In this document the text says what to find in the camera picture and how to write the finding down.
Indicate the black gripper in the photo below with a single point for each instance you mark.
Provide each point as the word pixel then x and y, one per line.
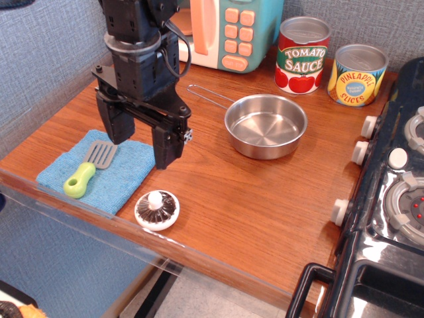
pixel 141 85

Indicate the small steel pot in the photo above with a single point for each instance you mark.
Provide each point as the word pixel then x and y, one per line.
pixel 259 126

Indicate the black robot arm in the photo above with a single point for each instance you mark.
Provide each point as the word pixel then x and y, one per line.
pixel 139 21

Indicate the teal toy microwave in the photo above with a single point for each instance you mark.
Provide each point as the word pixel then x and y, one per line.
pixel 228 35

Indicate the blue folded cloth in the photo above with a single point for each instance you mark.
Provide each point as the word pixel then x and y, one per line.
pixel 109 189

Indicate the green grey toy spatula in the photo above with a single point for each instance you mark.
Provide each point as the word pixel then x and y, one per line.
pixel 98 157

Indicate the white toy mushroom half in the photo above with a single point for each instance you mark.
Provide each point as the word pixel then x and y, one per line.
pixel 157 210

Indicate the clear acrylic table guard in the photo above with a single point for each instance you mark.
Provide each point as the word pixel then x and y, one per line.
pixel 73 261

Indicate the tomato sauce can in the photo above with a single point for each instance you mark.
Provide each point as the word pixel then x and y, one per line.
pixel 302 50

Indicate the lower grey stove knob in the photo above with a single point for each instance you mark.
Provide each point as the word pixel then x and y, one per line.
pixel 339 211

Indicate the grey stove knob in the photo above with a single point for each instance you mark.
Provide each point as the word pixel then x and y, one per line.
pixel 368 126
pixel 339 211
pixel 359 152

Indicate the orange plush object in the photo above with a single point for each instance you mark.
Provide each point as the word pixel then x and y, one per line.
pixel 10 310

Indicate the middle grey stove knob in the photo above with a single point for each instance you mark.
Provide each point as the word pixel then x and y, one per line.
pixel 359 152

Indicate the pineapple slices can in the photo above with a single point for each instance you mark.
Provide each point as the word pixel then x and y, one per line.
pixel 357 74

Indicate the upper grey stove knob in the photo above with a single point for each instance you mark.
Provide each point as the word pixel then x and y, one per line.
pixel 368 126

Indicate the black toy stove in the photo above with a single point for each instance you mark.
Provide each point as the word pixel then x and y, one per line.
pixel 379 255

